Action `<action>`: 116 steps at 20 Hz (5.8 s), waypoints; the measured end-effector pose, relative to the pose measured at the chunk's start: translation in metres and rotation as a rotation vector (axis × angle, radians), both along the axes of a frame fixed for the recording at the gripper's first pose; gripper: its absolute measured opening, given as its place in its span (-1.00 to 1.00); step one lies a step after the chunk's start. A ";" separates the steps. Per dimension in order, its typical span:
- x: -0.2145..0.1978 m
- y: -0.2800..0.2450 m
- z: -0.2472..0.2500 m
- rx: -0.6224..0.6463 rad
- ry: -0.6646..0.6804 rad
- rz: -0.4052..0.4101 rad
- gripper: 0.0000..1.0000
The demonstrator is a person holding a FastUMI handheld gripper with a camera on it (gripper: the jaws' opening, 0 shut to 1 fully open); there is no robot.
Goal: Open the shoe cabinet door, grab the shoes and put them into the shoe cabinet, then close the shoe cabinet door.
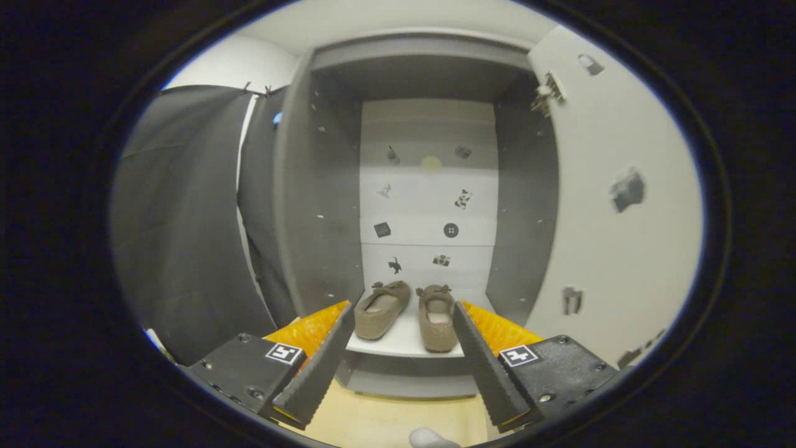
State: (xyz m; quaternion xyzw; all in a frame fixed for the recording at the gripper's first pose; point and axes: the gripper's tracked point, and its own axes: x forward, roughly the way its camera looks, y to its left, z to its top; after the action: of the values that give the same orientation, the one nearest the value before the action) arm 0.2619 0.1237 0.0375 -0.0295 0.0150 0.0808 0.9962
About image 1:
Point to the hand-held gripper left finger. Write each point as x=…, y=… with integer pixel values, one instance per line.
x=323, y=367

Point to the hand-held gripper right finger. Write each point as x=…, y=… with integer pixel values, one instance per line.
x=488, y=373

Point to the brown suede shoe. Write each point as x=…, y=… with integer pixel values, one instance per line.
x=435, y=323
x=379, y=311

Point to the grey shoe cabinet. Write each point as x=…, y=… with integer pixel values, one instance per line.
x=323, y=218

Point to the white shoe cabinet door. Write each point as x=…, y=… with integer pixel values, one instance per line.
x=597, y=249

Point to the white rounded object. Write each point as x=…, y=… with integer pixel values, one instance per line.
x=429, y=438

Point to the black backdrop cloth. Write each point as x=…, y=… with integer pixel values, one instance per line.
x=180, y=236

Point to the row of black cloth clips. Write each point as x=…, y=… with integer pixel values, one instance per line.
x=268, y=90

